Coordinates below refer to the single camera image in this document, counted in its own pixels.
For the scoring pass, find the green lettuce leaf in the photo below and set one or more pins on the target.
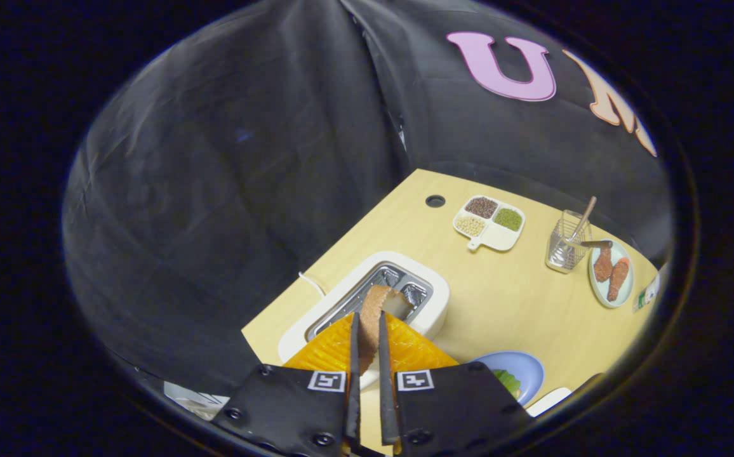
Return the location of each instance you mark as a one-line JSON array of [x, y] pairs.
[[508, 384]]

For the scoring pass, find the black backdrop cloth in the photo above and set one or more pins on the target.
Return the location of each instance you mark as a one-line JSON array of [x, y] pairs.
[[246, 158]]

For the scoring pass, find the plain bread slice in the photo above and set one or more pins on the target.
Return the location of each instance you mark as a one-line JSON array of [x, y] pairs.
[[370, 317]]

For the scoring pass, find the blue plate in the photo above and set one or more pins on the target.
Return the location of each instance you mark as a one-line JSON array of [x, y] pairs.
[[526, 365]]

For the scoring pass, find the clear plastic water bottle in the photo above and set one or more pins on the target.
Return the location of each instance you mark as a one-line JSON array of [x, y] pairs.
[[647, 293]]

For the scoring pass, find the white toaster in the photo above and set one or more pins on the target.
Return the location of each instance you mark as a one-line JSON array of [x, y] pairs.
[[437, 304]]

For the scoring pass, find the white divided condiment dish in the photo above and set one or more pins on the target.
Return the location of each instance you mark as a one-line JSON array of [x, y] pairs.
[[497, 238]]

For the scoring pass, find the white rectangular plate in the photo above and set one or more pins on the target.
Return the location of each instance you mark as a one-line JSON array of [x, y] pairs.
[[548, 402]]

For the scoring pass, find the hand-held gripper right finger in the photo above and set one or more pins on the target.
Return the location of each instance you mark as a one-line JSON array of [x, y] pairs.
[[462, 406]]

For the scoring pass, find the pale crumpled paper sheets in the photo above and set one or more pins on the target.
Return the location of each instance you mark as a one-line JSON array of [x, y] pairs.
[[199, 400]]

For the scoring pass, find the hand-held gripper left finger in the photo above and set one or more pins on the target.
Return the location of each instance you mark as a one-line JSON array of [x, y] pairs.
[[291, 406]]

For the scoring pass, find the wooden utensil stick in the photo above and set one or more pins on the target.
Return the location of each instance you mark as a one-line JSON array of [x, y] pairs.
[[599, 244], [585, 216]]

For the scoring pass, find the pale green plate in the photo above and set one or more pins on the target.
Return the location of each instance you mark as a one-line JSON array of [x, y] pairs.
[[595, 289]]

